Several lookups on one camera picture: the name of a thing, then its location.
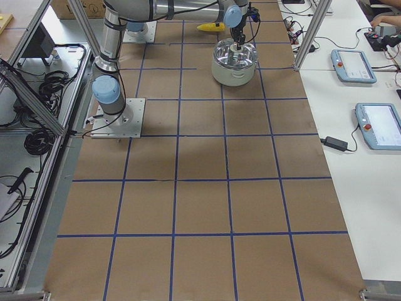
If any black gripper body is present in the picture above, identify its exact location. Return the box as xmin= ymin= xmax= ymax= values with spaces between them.
xmin=231 ymin=25 xmax=244 ymax=40

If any glass pot lid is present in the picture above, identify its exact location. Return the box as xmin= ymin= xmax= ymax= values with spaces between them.
xmin=213 ymin=38 xmax=258 ymax=70

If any yellow corn cob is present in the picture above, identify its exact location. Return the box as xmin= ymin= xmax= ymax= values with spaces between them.
xmin=197 ymin=23 xmax=226 ymax=33

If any grey-green cooking pot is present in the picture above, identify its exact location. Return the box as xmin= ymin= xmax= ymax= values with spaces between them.
xmin=211 ymin=52 xmax=257 ymax=87

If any blue teach pendant far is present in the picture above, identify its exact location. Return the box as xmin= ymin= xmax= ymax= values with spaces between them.
xmin=331 ymin=50 xmax=377 ymax=84

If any blue teach pendant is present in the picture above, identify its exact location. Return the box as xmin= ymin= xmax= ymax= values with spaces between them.
xmin=331 ymin=50 xmax=377 ymax=84
xmin=355 ymin=103 xmax=400 ymax=151

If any black power adapter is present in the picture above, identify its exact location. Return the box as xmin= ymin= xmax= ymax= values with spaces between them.
xmin=321 ymin=136 xmax=348 ymax=152

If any cardboard box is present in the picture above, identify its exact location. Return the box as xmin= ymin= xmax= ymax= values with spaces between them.
xmin=51 ymin=0 xmax=107 ymax=20

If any blue teach pendant near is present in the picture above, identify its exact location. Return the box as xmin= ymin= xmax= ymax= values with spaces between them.
xmin=355 ymin=103 xmax=400 ymax=151

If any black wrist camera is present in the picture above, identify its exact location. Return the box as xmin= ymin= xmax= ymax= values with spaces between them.
xmin=247 ymin=7 xmax=261 ymax=23

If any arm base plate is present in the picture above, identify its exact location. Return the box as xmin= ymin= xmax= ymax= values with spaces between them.
xmin=90 ymin=98 xmax=145 ymax=139
xmin=123 ymin=21 xmax=157 ymax=44

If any aluminium frame post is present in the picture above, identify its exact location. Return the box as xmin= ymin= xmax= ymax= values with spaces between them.
xmin=294 ymin=0 xmax=332 ymax=71

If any black cable bundle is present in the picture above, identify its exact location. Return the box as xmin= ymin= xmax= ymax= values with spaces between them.
xmin=24 ymin=127 xmax=56 ymax=156

